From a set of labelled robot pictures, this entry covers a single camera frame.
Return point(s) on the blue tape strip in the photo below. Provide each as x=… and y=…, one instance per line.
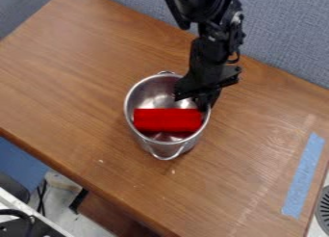
x=300, y=185

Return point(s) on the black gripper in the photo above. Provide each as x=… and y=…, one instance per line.
x=203, y=84

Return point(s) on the black device with handle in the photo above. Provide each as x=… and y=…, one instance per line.
x=22, y=225

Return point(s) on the grey fan grille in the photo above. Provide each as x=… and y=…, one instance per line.
x=323, y=210

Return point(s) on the red rectangular block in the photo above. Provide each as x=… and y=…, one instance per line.
x=167, y=120

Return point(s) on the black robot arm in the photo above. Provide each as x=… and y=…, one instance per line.
x=215, y=49

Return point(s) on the silver metal pot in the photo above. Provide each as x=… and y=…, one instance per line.
x=152, y=93

